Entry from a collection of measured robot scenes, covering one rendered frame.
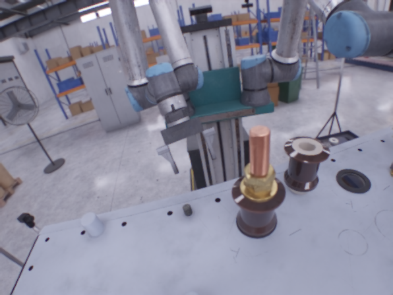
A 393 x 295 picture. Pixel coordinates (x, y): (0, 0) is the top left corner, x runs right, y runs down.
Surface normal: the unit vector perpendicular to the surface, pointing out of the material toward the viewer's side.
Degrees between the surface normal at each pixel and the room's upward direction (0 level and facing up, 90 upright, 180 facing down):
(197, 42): 90
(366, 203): 0
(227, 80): 90
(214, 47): 90
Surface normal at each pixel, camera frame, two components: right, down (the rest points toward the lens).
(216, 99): 0.05, 0.55
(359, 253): -0.18, -0.81
